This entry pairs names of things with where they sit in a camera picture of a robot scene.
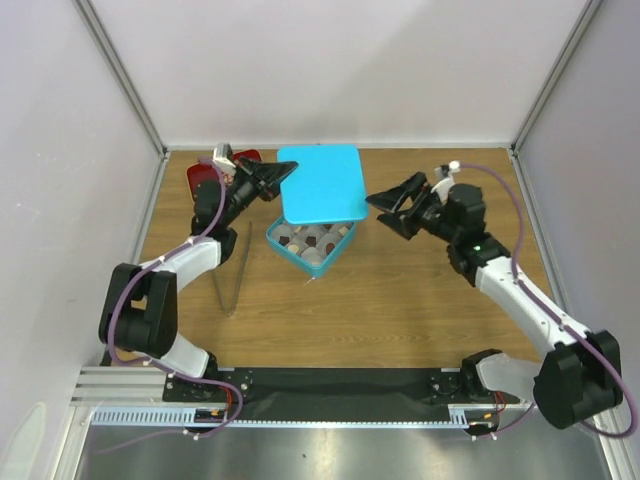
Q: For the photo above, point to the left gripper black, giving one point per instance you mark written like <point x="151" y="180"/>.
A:
<point x="264" y="178"/>

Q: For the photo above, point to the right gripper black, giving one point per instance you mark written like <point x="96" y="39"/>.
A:
<point x="393" y="198"/>

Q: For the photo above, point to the blue tin lid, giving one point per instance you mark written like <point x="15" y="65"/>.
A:
<point x="326" y="187"/>

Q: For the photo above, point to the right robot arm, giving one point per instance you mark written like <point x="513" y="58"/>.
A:
<point x="580" y="375"/>

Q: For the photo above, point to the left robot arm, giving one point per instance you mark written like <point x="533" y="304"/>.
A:
<point x="140" y="313"/>

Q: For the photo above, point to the blue tin box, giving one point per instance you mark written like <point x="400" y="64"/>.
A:
<point x="314" y="261"/>

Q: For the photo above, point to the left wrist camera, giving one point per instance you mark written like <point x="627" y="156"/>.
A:
<point x="222" y="157"/>

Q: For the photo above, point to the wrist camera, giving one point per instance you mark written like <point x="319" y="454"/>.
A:
<point x="222" y="157"/>
<point x="445" y="177"/>

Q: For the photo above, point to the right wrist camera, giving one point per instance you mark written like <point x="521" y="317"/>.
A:
<point x="445" y="177"/>

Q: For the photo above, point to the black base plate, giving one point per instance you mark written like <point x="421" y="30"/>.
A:
<point x="352" y="395"/>

